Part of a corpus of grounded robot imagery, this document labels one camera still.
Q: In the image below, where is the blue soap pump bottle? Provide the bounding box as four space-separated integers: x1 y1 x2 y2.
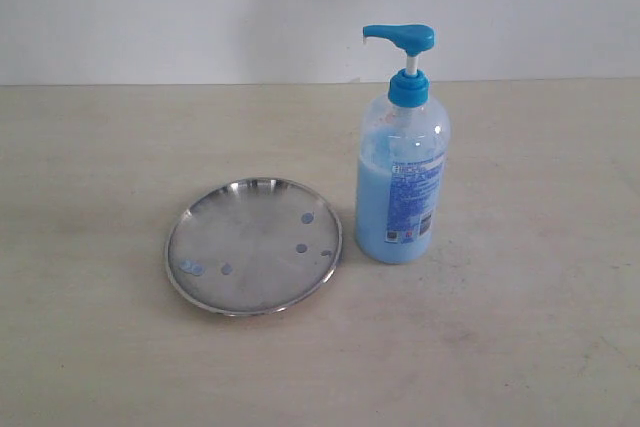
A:
355 24 451 264

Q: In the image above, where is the round stainless steel plate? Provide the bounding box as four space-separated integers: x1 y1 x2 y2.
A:
165 177 343 317

